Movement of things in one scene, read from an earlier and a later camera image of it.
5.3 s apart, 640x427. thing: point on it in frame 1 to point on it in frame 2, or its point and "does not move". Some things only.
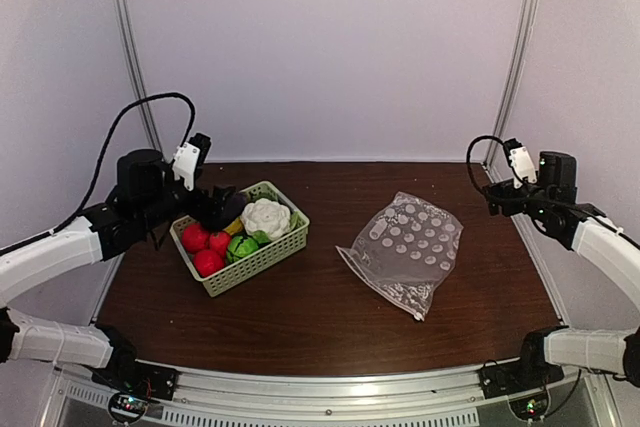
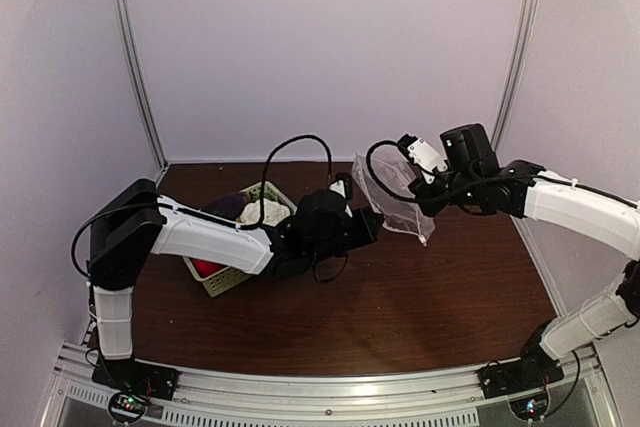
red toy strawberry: (207, 262) does not move
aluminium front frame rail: (81, 397) does not move
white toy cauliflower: (265, 220) does not move
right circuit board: (530, 408) does not move
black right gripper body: (535, 206) to (462, 189)
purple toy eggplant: (235, 206) does not move
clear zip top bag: (407, 247) to (385, 177)
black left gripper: (214, 204) to (368, 233)
